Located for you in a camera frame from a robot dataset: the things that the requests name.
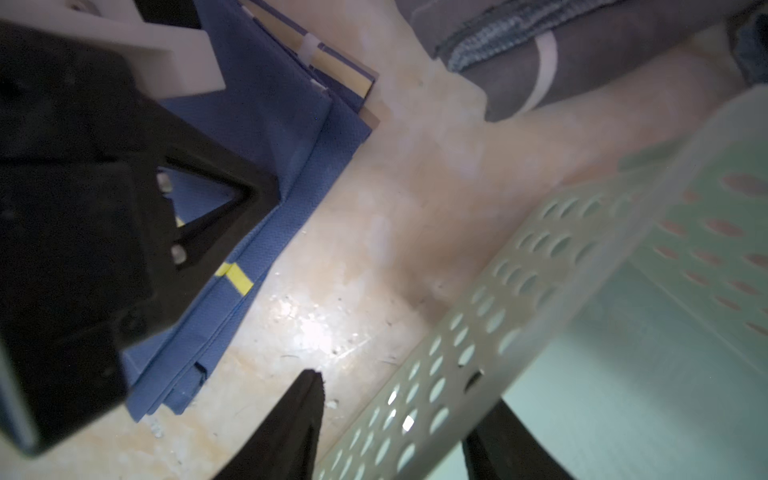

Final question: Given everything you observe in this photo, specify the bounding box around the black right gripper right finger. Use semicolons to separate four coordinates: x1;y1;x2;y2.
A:
462;400;572;480

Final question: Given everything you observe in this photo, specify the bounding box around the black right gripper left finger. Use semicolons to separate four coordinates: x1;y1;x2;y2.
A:
215;369;325;480

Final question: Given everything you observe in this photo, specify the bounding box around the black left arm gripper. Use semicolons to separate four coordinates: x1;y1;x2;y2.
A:
1;22;279;456

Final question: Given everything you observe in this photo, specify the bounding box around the green perforated plastic basket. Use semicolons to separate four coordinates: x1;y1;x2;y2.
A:
315;87;767;479

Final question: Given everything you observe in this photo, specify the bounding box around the blue pillowcase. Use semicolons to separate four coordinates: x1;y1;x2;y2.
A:
123;1;371;420

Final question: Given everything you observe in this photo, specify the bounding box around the plain grey pillowcase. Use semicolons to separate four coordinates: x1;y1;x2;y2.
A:
396;0;758;122

